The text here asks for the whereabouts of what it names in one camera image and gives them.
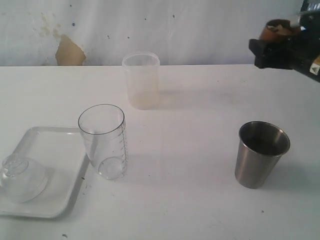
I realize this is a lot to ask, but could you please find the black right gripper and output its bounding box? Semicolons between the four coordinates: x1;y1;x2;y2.
248;35;320;73

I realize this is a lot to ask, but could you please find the brown wooden cup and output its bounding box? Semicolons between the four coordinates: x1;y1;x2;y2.
259;19;292;42

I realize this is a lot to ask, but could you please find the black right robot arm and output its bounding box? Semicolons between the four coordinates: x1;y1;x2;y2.
248;36;320;82

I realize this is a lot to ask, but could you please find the clear plastic shaker cup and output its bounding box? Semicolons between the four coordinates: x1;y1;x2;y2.
78;104;128;180

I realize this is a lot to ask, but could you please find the clear plastic shaker lid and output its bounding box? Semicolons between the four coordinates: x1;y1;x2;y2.
0;153;48;204

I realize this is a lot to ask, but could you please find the stainless steel cup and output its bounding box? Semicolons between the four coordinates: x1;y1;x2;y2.
234;120;291;189

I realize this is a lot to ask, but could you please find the translucent white plastic container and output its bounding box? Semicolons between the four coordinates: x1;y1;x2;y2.
122;51;160;110

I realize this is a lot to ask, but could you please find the white plastic tray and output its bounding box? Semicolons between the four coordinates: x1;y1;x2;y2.
0;126;88;219

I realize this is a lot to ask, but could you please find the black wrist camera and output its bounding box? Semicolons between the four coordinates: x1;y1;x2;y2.
289;0;320;38

